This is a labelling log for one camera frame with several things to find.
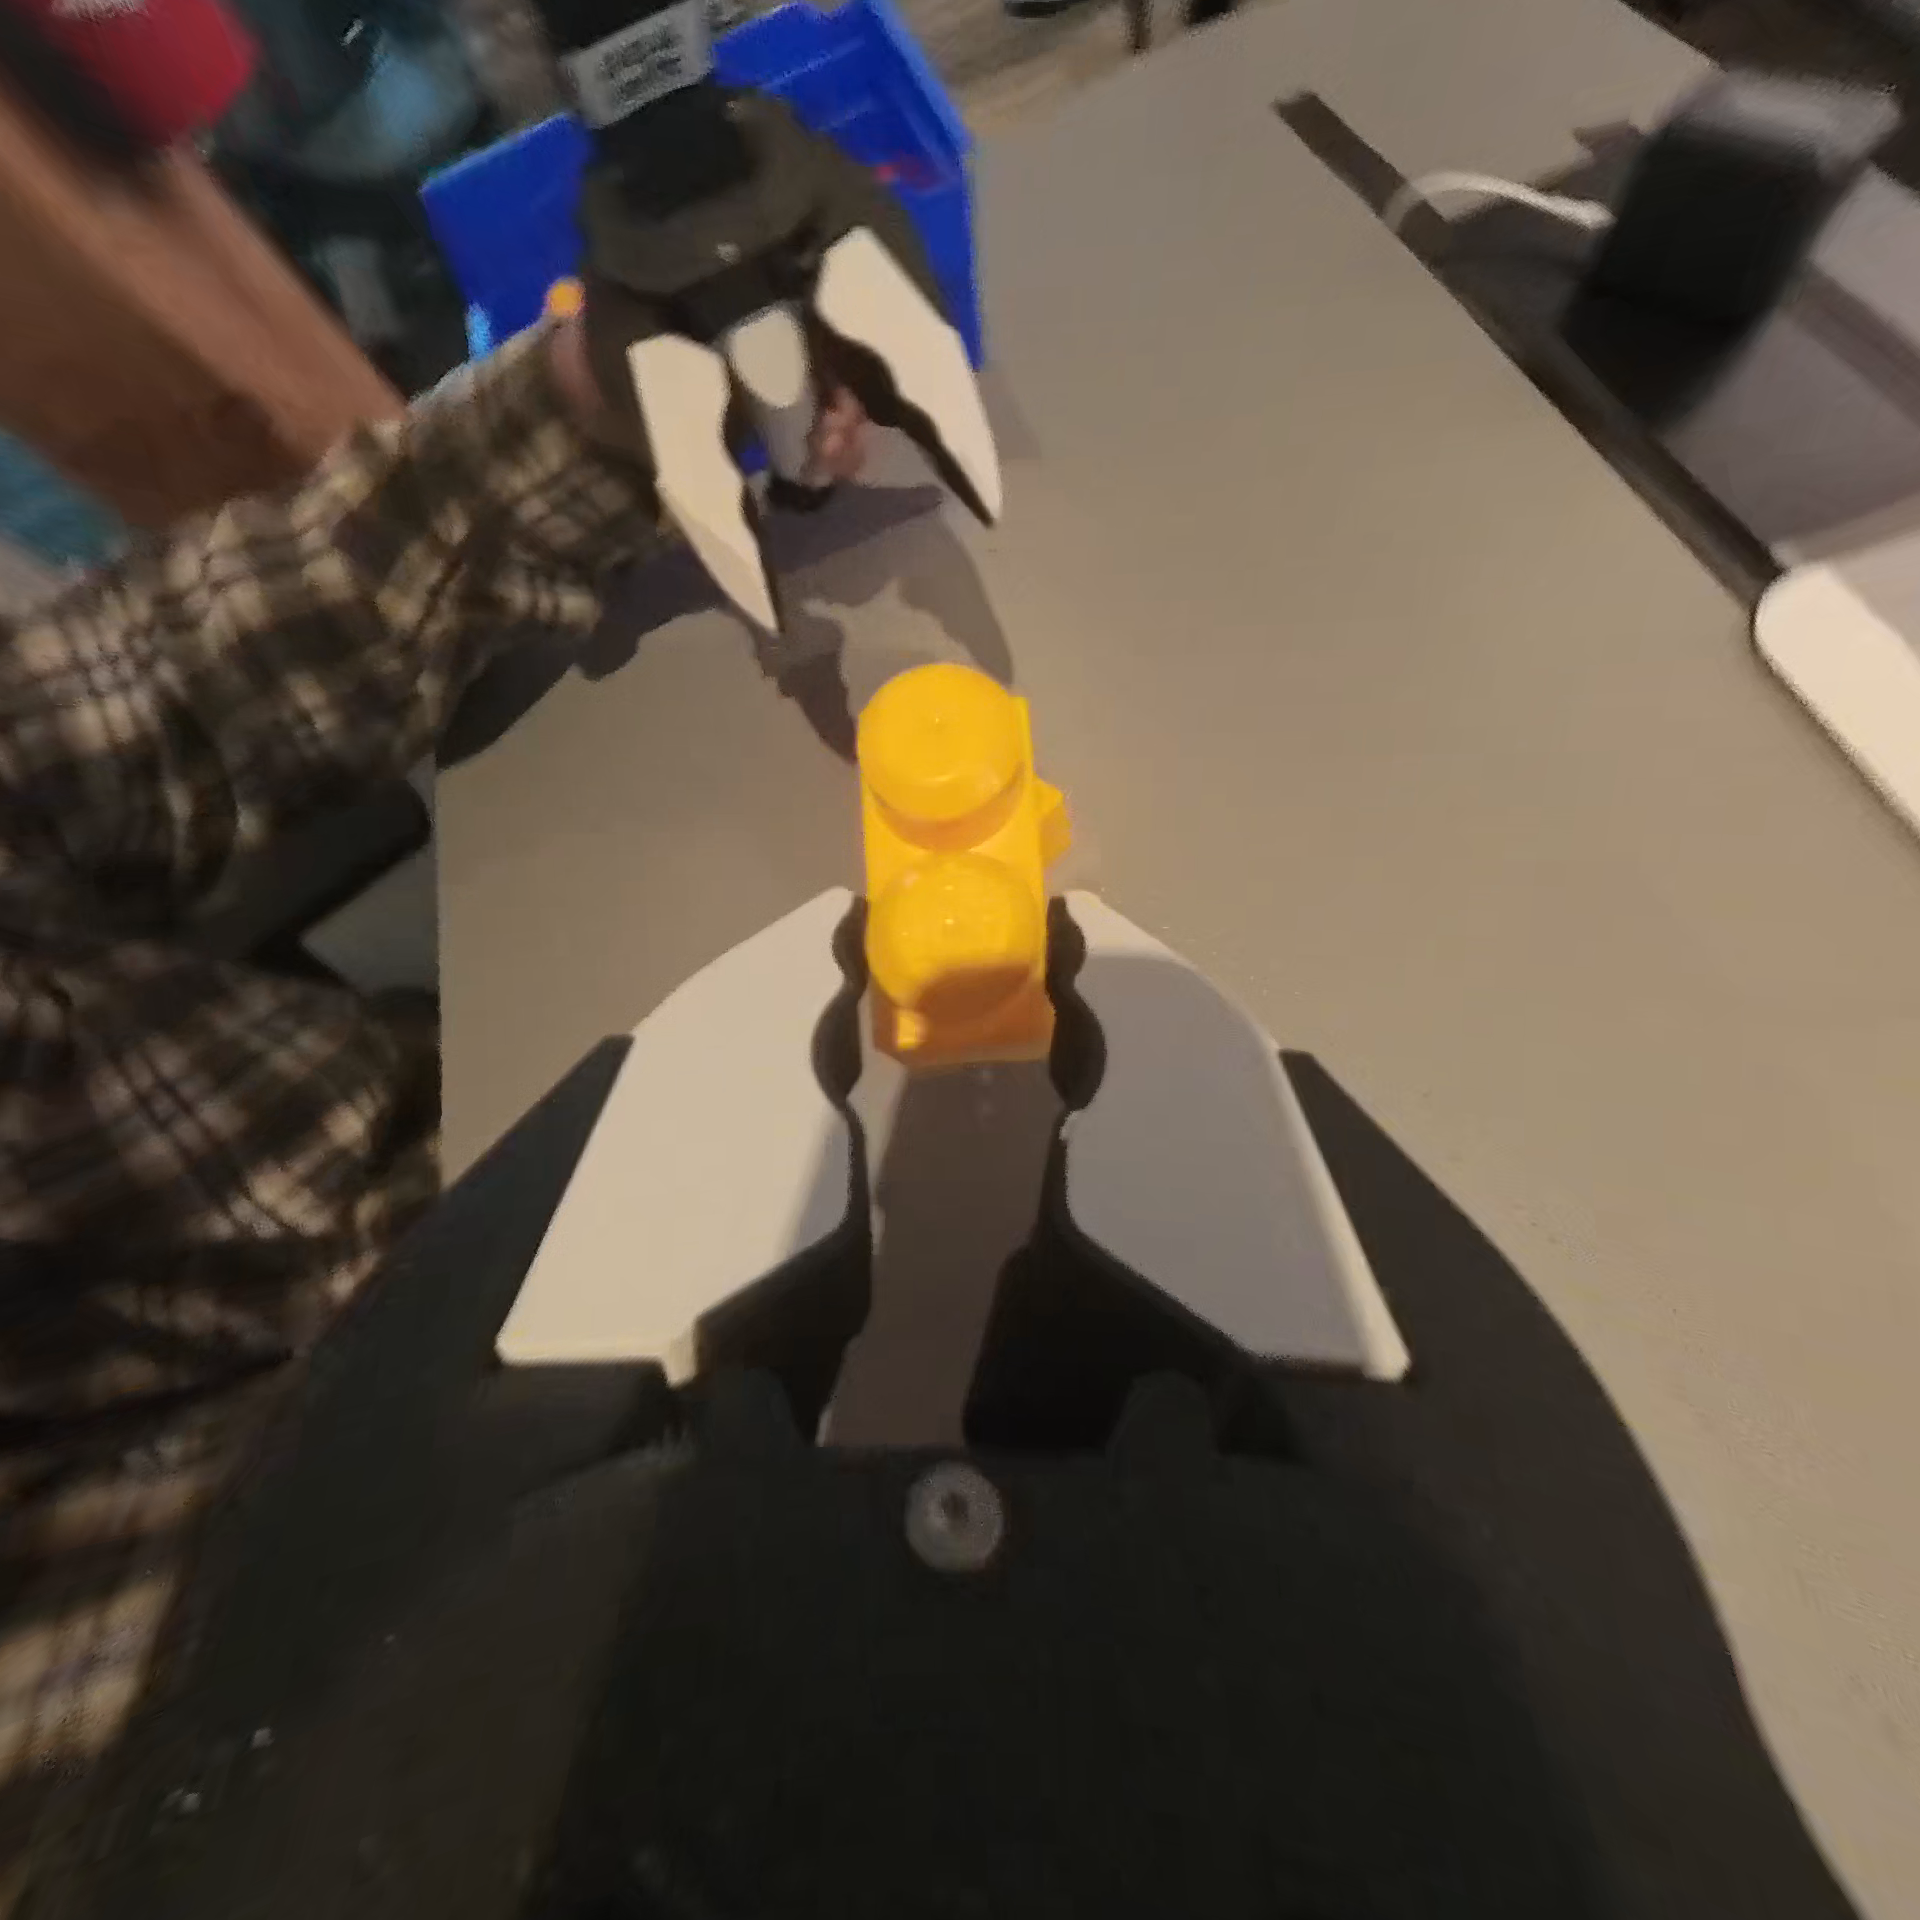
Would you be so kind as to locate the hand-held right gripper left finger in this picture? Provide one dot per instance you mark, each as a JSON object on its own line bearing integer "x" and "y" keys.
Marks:
{"x": 704, "y": 1171}

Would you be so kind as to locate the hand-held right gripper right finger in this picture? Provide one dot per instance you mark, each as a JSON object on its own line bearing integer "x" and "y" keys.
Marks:
{"x": 1215, "y": 1184}

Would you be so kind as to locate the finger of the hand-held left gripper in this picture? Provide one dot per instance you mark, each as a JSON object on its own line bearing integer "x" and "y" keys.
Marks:
{"x": 923, "y": 376}
{"x": 704, "y": 466}

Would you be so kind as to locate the blue plastic bin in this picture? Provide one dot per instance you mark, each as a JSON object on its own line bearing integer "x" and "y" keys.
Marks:
{"x": 885, "y": 106}

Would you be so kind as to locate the yellow two-stud toy block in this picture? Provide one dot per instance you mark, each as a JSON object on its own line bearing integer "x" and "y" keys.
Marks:
{"x": 960, "y": 931}

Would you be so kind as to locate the person's left forearm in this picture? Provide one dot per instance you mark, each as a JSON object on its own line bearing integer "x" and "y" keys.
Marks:
{"x": 375, "y": 570}

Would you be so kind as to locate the person's left hand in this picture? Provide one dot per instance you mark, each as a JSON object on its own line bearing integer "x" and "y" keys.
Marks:
{"x": 838, "y": 432}

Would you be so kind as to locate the person's plaid shirt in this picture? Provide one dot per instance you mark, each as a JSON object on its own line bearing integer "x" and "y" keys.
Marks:
{"x": 182, "y": 1142}

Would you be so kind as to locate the red cap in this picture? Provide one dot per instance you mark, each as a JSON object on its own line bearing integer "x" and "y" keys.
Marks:
{"x": 149, "y": 54}

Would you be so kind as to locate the brown cabinet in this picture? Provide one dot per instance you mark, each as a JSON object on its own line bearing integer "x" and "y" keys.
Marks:
{"x": 136, "y": 331}

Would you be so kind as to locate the black power adapter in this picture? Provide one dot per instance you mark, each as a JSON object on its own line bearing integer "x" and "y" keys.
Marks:
{"x": 1711, "y": 224}

